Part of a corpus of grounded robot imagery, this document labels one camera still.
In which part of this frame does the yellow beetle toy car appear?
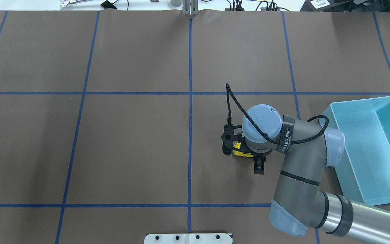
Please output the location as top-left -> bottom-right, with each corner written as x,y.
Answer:
232,142 -> 254,158

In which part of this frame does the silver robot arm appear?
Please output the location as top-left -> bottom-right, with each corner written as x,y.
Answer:
241,104 -> 390,244

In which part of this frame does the light blue plastic bin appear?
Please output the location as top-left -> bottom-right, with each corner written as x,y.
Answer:
323,96 -> 390,206

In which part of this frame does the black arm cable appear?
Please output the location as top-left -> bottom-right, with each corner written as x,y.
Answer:
225,83 -> 329,145

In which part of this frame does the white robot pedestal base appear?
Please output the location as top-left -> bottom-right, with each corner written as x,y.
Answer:
144,233 -> 234,244

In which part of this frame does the aluminium frame post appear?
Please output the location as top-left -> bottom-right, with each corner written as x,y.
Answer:
182,0 -> 199,16

